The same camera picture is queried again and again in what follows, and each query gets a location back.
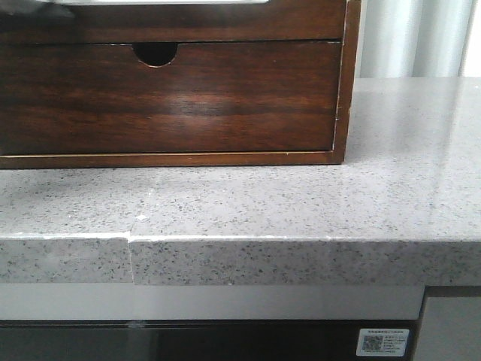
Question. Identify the dark wooden drawer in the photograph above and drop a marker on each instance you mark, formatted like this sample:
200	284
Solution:
271	20
212	97

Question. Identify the dark wooden drawer cabinet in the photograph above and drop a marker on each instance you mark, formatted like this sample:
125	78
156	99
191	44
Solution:
161	53

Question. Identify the white QR code sticker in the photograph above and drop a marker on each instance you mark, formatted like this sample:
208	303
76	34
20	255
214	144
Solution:
382	342

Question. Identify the white curtain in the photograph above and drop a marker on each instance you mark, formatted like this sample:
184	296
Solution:
419	39

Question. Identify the white tray on cabinet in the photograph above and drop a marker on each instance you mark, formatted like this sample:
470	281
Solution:
155	2

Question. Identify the grey cabinet door panel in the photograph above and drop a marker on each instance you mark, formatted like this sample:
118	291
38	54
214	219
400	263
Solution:
450	324

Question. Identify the black glass oven front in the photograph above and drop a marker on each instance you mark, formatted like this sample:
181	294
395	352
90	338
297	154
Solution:
192	339

